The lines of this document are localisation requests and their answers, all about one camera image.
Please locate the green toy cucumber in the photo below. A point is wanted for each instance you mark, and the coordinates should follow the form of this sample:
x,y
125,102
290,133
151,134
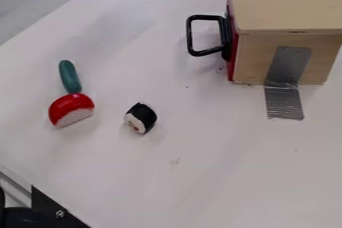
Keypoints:
x,y
70,76

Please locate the red half toy apple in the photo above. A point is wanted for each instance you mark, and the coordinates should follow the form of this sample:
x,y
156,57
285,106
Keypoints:
x,y
70,109

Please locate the black toy sushi roll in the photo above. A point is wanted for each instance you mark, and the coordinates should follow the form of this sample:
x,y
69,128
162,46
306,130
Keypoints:
x,y
140,118

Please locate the wooden cabinet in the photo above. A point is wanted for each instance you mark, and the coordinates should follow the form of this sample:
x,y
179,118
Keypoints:
x,y
285,18

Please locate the grey tape strip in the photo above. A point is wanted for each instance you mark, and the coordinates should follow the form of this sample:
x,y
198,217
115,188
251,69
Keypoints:
x,y
285,85

